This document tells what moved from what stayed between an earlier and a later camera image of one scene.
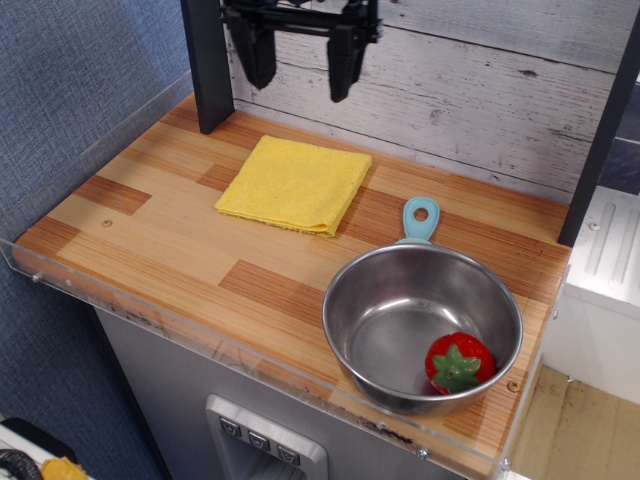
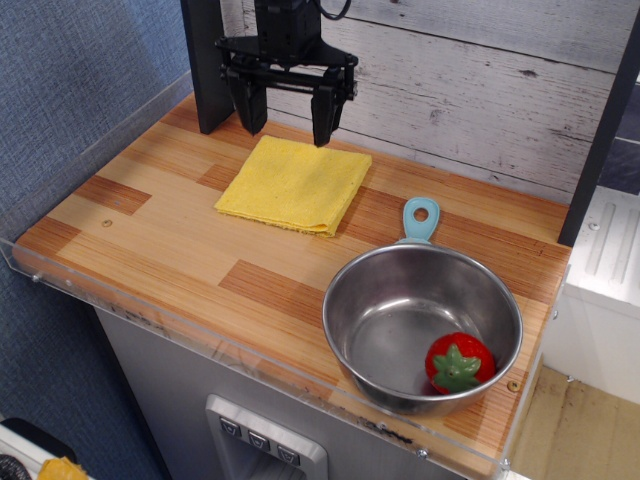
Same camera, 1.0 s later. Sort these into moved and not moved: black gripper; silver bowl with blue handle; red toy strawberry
Moved: black gripper
Not moved: red toy strawberry; silver bowl with blue handle
